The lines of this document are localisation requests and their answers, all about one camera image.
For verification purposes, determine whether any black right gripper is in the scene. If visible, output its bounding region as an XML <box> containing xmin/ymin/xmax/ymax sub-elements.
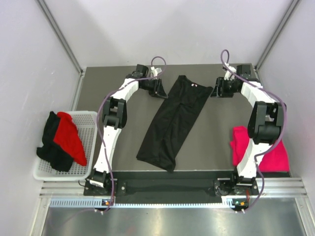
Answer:
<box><xmin>211</xmin><ymin>78</ymin><xmax>239</xmax><ymax>98</ymax></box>

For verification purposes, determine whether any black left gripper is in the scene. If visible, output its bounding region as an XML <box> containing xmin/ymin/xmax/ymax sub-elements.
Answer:
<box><xmin>140</xmin><ymin>78</ymin><xmax>168</xmax><ymax>99</ymax></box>

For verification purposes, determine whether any black t shirt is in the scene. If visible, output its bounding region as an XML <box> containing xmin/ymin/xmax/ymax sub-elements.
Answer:
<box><xmin>36</xmin><ymin>111</ymin><xmax>73</xmax><ymax>172</ymax></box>
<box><xmin>136</xmin><ymin>75</ymin><xmax>214</xmax><ymax>173</ymax></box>

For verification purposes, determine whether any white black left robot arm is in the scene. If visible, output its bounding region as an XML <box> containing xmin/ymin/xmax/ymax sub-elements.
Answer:
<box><xmin>90</xmin><ymin>64</ymin><xmax>167</xmax><ymax>195</ymax></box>

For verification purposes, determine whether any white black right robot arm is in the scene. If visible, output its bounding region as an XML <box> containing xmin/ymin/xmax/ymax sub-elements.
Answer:
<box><xmin>213</xmin><ymin>62</ymin><xmax>286</xmax><ymax>195</ymax></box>

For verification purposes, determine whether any white perforated plastic basket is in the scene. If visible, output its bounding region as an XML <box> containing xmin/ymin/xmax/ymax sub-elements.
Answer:
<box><xmin>33</xmin><ymin>111</ymin><xmax>97</xmax><ymax>181</ymax></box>

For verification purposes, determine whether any folded pink t shirt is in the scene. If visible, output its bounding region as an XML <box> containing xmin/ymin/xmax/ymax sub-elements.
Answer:
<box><xmin>230</xmin><ymin>126</ymin><xmax>289</xmax><ymax>173</ymax></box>

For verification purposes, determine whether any red t shirt in basket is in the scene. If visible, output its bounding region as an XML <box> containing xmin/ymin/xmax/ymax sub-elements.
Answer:
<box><xmin>53</xmin><ymin>112</ymin><xmax>87</xmax><ymax>166</ymax></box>

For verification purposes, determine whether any black t shirt in basket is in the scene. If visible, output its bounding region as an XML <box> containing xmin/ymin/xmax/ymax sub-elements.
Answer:
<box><xmin>36</xmin><ymin>111</ymin><xmax>73</xmax><ymax>172</ymax></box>

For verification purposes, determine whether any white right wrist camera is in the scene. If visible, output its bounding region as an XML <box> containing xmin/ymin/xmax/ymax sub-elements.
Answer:
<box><xmin>223</xmin><ymin>63</ymin><xmax>236</xmax><ymax>81</ymax></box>

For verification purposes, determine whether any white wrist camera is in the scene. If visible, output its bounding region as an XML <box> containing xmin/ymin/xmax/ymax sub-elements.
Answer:
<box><xmin>223</xmin><ymin>63</ymin><xmax>236</xmax><ymax>81</ymax></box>
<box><xmin>149</xmin><ymin>66</ymin><xmax>163</xmax><ymax>78</ymax></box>

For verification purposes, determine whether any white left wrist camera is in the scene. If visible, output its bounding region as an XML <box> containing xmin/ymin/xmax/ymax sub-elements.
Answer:
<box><xmin>149</xmin><ymin>66</ymin><xmax>163</xmax><ymax>78</ymax></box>

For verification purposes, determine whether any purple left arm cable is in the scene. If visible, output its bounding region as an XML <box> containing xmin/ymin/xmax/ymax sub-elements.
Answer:
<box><xmin>94</xmin><ymin>56</ymin><xmax>167</xmax><ymax>214</ymax></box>

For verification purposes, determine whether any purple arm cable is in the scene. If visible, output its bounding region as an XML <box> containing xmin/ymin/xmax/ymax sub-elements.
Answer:
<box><xmin>220</xmin><ymin>50</ymin><xmax>287</xmax><ymax>214</ymax></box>
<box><xmin>94</xmin><ymin>56</ymin><xmax>167</xmax><ymax>214</ymax></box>

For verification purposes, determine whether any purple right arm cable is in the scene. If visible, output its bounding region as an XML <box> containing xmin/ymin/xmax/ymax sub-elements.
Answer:
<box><xmin>220</xmin><ymin>50</ymin><xmax>287</xmax><ymax>214</ymax></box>

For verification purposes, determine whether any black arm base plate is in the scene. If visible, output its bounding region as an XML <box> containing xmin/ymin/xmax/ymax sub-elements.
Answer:
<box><xmin>83</xmin><ymin>171</ymin><xmax>258</xmax><ymax>204</ymax></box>

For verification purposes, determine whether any white slotted cable duct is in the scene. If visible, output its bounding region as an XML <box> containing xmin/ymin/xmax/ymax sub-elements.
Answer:
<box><xmin>49</xmin><ymin>198</ymin><xmax>246</xmax><ymax>209</ymax></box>

